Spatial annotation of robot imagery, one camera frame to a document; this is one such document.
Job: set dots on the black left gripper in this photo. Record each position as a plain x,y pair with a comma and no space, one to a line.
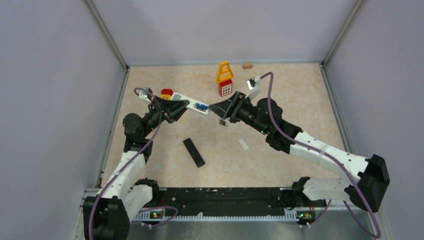
175,108

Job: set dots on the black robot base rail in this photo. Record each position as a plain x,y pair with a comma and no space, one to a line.
227,204

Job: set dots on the white remote battery cover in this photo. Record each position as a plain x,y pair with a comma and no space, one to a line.
243,144

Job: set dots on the red window toy block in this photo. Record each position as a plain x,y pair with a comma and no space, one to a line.
225,87

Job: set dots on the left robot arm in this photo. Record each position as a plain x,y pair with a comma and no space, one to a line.
108,214

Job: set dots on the black TV remote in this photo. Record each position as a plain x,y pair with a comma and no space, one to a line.
194,153

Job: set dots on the red rounded toy block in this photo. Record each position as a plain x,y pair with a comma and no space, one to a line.
167,91

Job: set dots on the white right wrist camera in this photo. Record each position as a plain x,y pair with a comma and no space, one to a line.
254,86

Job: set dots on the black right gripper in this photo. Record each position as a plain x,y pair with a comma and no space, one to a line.
224,109

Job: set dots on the small wooden cube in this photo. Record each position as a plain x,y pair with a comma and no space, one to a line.
247,65

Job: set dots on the yellow traffic light block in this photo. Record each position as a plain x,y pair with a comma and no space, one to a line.
166,96

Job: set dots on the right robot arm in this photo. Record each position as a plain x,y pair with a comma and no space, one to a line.
363,180

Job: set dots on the white air conditioner remote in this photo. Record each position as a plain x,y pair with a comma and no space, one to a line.
192,102

